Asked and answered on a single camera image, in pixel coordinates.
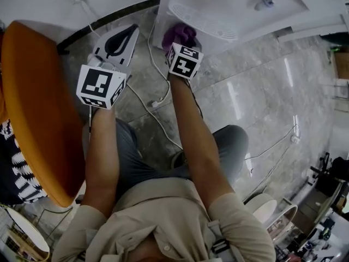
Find brown cardboard box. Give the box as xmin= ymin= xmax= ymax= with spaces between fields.
xmin=333 ymin=52 xmax=349 ymax=79

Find orange sofa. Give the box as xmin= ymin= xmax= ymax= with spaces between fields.
xmin=0 ymin=20 xmax=85 ymax=209

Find gold wire side table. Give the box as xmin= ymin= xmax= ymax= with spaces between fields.
xmin=0 ymin=205 xmax=71 ymax=262

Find black shoe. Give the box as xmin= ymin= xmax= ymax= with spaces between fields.
xmin=171 ymin=150 xmax=188 ymax=170

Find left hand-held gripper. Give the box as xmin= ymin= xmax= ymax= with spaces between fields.
xmin=76 ymin=23 xmax=140 ymax=110

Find person's right forearm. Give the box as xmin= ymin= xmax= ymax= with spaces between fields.
xmin=169 ymin=74 xmax=237 ymax=211

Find long white power cable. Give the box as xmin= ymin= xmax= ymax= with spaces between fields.
xmin=72 ymin=0 xmax=183 ymax=151

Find black white striped pillow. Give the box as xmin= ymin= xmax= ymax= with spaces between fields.
xmin=0 ymin=118 xmax=49 ymax=204

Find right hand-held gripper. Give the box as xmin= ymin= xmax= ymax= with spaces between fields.
xmin=166 ymin=38 xmax=205 ymax=80

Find white water dispenser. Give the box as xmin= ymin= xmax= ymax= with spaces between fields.
xmin=151 ymin=0 xmax=311 ymax=56

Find dark green bin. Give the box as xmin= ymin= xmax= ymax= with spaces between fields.
xmin=321 ymin=31 xmax=349 ymax=53

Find person's beige shirt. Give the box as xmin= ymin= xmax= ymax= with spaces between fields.
xmin=51 ymin=177 xmax=276 ymax=262

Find purple cloth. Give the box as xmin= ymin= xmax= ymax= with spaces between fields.
xmin=162 ymin=22 xmax=198 ymax=51

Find person's grey trousers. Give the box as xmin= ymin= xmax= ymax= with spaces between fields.
xmin=114 ymin=118 xmax=249 ymax=190

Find person's left forearm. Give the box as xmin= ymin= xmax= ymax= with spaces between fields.
xmin=81 ymin=106 xmax=121 ymax=221

